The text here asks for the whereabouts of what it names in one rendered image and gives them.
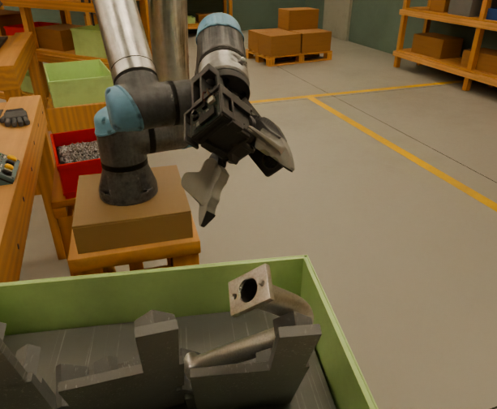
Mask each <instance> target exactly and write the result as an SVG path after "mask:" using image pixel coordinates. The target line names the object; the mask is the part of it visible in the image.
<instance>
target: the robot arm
mask: <svg viewBox="0 0 497 409"><path fill-rule="evenodd" d="M92 1H93V5H94V8H95V12H96V17H97V21H98V24H99V28H100V31H101V37H102V40H103V44H104V47H105V52H106V56H107V59H108V63H109V69H110V72H111V75H112V79H113V82H114V86H113V87H108V88H107V89H106V90H105V103H106V107H104V108H102V109H101V110H99V111H97V113H96V114H95V117H94V125H95V135H96V140H97V144H98V149H99V154H100V159H101V167H102V171H101V180H100V184H99V193H100V198H101V199H102V200H103V201H104V202H105V203H107V204H109V205H117V206H128V205H137V204H141V203H143V202H145V201H148V200H150V199H152V198H153V197H154V196H155V195H156V194H157V192H158V186H157V181H156V178H155V176H154V174H153V172H152V170H151V168H150V166H149V164H148V155H147V154H150V153H160V152H165V151H171V150H176V149H187V148H189V147H194V148H195V149H198V148H199V144H200V146H201V147H203V148H204V149H206V150H208V151H209V152H210V153H212V154H211V155H210V157H209V158H207V159H206V160H205V161H204V163H203V165H202V166H201V169H200V170H199V171H198V172H186V173H185V174H184V175H183V176H182V180H181V184H182V187H183V188H184V189H185V190H186V191H187V192H188V193H189V194H190V195H191V196H192V197H193V198H194V199H195V200H196V201H197V202H198V203H199V225H200V226H202V227H205V226H206V225H207V224H208V223H209V222H210V221H211V220H212V219H213V218H214V217H215V216H216V215H215V212H216V207H217V205H218V203H219V201H220V195H221V191H222V189H223V187H224V186H225V185H226V184H227V181H228V178H229V173H228V172H227V170H226V168H225V167H226V163H227V162H228V163H230V164H235V165H237V164H238V162H239V161H240V160H241V159H243V158H244V157H245V156H247V155H249V156H250V158H251V159H252V160H253V162H254V163H255V164H256V165H257V166H258V167H259V168H260V170H261V171H262V172H263V173H264V175H265V176H267V177H270V176H271V175H273V174H275V173H276V172H277V171H278V170H280V169H282V168H283V167H284V168H286V169H287V170H288V171H290V172H293V171H294V162H293V154H292V152H291V150H290V147H289V145H288V143H287V140H286V138H285V136H284V135H283V133H282V131H281V129H280V128H279V127H278V126H277V125H276V124H275V123H274V122H272V121H271V120H270V119H268V118H265V117H261V116H260V115H259V113H258V112H257V111H256V109H255V108H254V107H253V105H252V104H251V103H250V102H249V101H248V100H249V98H250V81H249V75H248V70H247V63H246V53H245V47H244V36H243V34H242V31H241V28H240V25H239V23H238V21H237V20H236V19H235V18H234V17H233V16H231V15H228V14H226V13H222V12H221V13H220V12H217V13H212V14H210V15H207V16H206V17H204V18H203V19H202V20H201V22H200V23H199V26H198V29H197V35H196V38H195V40H196V45H197V57H196V66H195V76H193V77H192V78H191V79H190V69H189V45H188V23H187V0H148V15H149V26H150V36H151V46H152V53H151V51H150V48H149V45H148V40H147V37H146V34H145V31H144V26H143V23H142V20H141V17H140V13H139V8H138V6H137V2H136V0H92Z"/></svg>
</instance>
